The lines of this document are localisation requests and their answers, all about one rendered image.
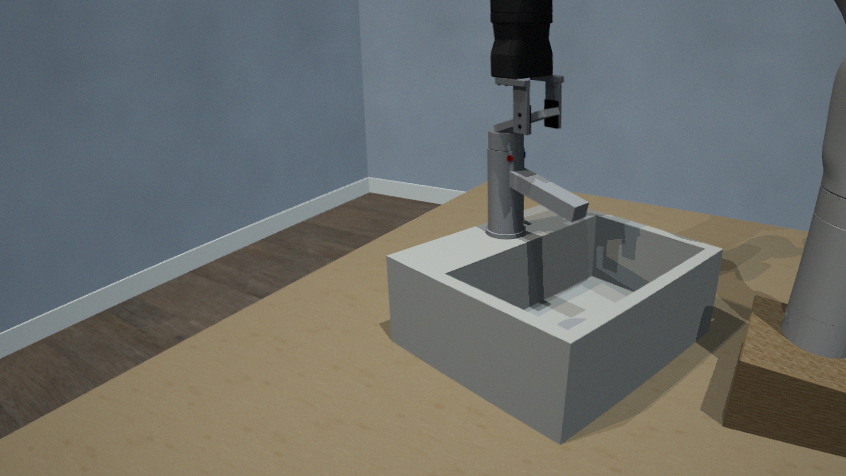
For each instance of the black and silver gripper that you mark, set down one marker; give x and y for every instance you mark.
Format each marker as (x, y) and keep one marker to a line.
(521, 49)

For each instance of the grey square sink basin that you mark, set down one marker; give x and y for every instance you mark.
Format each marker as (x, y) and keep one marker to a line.
(555, 380)

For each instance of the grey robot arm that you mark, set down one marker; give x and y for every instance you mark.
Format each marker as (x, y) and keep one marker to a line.
(815, 317)

